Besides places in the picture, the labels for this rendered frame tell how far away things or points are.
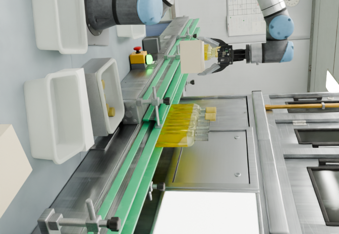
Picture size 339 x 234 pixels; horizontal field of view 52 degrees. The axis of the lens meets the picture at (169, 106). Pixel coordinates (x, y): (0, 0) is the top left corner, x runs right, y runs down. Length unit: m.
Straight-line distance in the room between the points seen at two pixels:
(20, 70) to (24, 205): 0.32
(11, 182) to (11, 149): 0.06
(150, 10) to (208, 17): 6.09
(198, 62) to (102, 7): 0.39
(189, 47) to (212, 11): 5.94
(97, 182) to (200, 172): 0.46
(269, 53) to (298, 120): 0.58
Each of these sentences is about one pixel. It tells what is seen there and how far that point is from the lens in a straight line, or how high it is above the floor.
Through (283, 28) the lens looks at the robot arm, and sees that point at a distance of 1.17.
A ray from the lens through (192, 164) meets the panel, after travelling 1.41.
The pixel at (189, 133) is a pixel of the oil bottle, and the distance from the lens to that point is 1.31.
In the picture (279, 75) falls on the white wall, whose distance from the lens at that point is 7.62.
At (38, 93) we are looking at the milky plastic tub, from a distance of 0.89.
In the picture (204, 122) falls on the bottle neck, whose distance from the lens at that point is 1.42.
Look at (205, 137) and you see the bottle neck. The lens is 1.32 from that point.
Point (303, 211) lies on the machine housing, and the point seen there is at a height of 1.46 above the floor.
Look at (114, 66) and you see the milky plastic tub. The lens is 1.25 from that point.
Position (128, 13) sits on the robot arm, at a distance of 1.21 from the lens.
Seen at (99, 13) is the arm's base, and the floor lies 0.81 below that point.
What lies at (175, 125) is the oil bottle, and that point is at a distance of 1.37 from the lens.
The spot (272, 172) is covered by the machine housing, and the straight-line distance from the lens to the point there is 1.37.
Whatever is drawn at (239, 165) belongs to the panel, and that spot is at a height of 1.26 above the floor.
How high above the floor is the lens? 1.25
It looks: 11 degrees down
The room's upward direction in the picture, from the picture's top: 88 degrees clockwise
